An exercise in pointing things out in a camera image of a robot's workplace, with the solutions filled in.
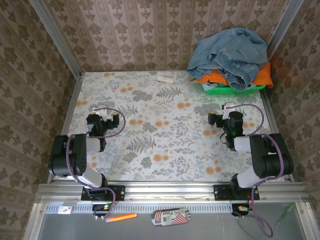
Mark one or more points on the blue denim trousers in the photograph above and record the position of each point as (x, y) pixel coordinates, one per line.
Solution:
(237, 47)

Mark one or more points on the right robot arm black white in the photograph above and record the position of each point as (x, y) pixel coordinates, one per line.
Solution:
(272, 160)

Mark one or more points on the orange trousers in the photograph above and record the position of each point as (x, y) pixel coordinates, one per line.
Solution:
(262, 75)

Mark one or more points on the green plastic basket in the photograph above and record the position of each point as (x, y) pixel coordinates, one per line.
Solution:
(217, 91)

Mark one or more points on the light blue garment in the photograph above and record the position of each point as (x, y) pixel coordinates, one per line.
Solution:
(207, 86)

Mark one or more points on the tan garment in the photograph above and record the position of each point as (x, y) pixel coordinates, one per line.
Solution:
(193, 79)

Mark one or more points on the floral table cloth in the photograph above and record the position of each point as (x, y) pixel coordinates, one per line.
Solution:
(170, 140)

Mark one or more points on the small white box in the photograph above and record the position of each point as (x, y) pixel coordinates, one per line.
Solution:
(165, 80)

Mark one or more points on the black controller board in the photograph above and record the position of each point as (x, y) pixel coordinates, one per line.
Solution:
(241, 210)
(98, 208)

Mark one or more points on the white card red mark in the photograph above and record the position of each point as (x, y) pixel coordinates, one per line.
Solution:
(64, 210)

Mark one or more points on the orange marker pen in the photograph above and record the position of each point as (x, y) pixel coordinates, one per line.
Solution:
(121, 217)

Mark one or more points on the green pen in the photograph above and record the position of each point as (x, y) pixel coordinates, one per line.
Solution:
(285, 215)

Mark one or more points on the striped flag-pattern pouch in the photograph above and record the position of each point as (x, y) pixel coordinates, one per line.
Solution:
(170, 217)

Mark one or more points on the grey metal shelf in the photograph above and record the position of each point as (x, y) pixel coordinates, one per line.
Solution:
(200, 230)

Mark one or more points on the aluminium table side rail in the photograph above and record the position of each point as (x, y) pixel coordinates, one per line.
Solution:
(273, 117)
(77, 92)

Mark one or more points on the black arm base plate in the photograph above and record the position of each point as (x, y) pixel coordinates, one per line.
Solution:
(221, 193)
(120, 192)

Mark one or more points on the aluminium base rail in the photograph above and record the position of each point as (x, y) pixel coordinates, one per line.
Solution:
(162, 187)

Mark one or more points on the aluminium corner post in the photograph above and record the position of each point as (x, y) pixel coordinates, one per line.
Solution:
(57, 37)
(282, 27)

